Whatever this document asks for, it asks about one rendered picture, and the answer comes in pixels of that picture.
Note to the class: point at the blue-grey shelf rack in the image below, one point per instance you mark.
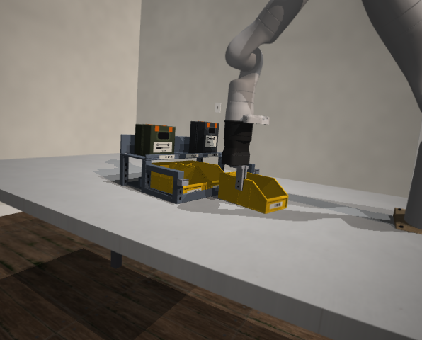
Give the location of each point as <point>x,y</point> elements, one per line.
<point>181,151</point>

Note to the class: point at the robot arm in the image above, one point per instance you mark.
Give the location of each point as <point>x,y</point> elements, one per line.
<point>397,22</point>

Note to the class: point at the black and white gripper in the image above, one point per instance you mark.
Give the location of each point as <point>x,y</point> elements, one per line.
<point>237,136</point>

